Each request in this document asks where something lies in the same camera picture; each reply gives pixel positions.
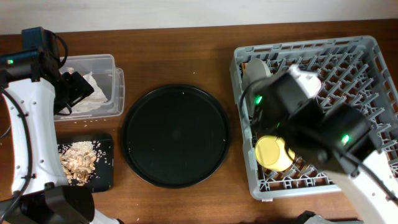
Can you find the grey plate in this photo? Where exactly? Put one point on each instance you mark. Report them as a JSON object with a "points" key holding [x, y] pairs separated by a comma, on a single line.
{"points": [[253, 70]]}

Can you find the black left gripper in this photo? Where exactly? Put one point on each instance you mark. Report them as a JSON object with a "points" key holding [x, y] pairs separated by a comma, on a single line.
{"points": [[81, 88]]}

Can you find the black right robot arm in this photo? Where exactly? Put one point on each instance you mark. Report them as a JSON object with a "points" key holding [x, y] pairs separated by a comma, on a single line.
{"points": [[340, 142]]}

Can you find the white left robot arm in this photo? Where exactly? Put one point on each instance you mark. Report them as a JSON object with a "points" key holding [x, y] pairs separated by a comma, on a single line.
{"points": [[34, 90]]}

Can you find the yellow plastic bowl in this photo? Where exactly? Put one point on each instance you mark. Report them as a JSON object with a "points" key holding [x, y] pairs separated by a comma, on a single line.
{"points": [[271, 153]]}

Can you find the peanut shells and rice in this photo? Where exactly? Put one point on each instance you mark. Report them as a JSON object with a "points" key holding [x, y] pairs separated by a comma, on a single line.
{"points": [[78, 160]]}

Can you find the round black tray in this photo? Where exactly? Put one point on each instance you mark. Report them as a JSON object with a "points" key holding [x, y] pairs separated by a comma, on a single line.
{"points": [[175, 136]]}

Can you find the white tissue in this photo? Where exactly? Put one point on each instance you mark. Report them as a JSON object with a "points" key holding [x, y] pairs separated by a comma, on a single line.
{"points": [[92, 102]]}

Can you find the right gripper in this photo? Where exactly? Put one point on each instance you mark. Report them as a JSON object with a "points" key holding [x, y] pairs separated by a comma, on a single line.
{"points": [[264, 114]]}

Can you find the black rectangular bin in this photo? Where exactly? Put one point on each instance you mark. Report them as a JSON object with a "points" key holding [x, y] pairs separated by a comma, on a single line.
{"points": [[103, 177]]}

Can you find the grey plastic dishwasher rack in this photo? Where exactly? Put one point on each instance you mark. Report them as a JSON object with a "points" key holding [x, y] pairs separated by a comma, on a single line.
{"points": [[352, 70]]}

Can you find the clear plastic bin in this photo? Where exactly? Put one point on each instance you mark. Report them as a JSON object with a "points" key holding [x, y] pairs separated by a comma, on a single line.
{"points": [[108, 77]]}

